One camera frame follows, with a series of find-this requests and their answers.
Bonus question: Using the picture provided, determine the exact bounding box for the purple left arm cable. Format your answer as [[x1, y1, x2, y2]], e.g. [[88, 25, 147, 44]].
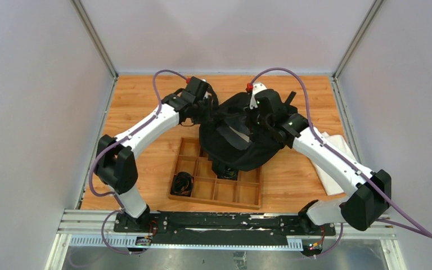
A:
[[88, 69, 192, 255]]

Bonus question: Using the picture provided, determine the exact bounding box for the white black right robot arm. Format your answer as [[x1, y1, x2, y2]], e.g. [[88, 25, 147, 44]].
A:
[[247, 83, 392, 235]]

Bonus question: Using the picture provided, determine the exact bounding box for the white folded cloth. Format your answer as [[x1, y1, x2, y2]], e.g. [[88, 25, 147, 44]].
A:
[[311, 132, 355, 196]]

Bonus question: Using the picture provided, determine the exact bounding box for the white slotted cable duct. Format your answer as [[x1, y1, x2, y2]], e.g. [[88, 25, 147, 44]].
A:
[[69, 235, 304, 251]]

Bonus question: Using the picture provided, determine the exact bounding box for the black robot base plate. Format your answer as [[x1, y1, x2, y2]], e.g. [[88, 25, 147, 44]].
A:
[[113, 211, 336, 246]]

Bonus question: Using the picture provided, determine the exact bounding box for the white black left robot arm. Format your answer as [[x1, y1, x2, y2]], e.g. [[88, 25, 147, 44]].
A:
[[91, 76, 213, 232]]

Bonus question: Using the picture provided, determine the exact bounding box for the black rolled belt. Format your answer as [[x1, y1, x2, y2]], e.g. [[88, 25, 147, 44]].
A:
[[170, 172, 194, 197]]

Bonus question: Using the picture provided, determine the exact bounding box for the multicolour rolled belt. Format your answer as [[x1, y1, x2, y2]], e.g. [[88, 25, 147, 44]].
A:
[[218, 167, 239, 181]]

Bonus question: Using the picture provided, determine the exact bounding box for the black fabric backpack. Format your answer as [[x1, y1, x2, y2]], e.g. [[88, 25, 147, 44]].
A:
[[199, 89, 298, 176]]

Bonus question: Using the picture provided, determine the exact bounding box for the wooden compartment organizer tray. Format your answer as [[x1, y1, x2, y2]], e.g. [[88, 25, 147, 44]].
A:
[[167, 137, 263, 210]]

